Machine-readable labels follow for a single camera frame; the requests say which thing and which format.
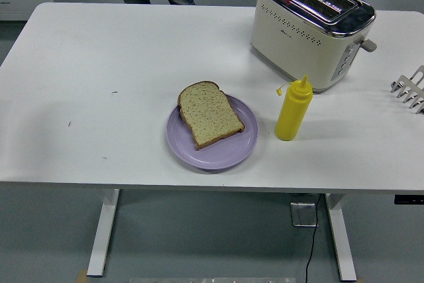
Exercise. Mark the purple plate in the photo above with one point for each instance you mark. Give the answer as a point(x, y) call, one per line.
point(225, 153)

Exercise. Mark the metal floor socket plate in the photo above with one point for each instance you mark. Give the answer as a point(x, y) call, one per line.
point(301, 215)

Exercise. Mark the black table control panel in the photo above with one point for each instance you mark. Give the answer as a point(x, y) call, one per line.
point(409, 199)

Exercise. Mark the yellow squeeze bottle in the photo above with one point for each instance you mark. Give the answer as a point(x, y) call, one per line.
point(291, 114)

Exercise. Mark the bread slice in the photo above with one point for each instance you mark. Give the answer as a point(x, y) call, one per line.
point(179, 104)
point(208, 114)

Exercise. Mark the white table leg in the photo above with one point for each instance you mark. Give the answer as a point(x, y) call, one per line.
point(102, 230)
point(341, 240)

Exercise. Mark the cream and chrome toaster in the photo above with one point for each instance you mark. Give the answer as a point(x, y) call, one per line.
point(291, 41)

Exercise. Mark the metal toast rack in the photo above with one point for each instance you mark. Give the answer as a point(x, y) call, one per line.
point(412, 92)

